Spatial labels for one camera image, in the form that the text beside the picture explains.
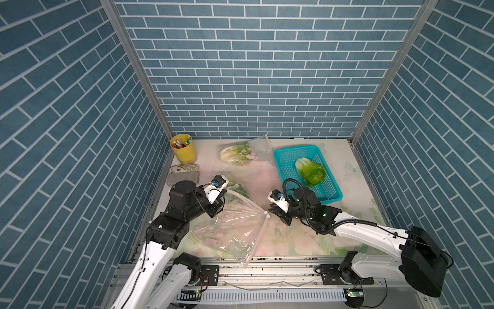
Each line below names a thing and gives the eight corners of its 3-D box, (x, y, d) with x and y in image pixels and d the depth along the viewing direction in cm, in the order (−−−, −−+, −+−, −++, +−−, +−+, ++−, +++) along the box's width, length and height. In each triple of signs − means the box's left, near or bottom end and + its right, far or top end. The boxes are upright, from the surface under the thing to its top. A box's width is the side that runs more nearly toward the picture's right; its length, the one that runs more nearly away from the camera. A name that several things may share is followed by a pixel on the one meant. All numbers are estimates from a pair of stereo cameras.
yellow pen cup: (174, 163, 109) (166, 147, 99) (179, 150, 116) (172, 133, 105) (194, 164, 109) (188, 147, 99) (198, 150, 116) (192, 133, 106)
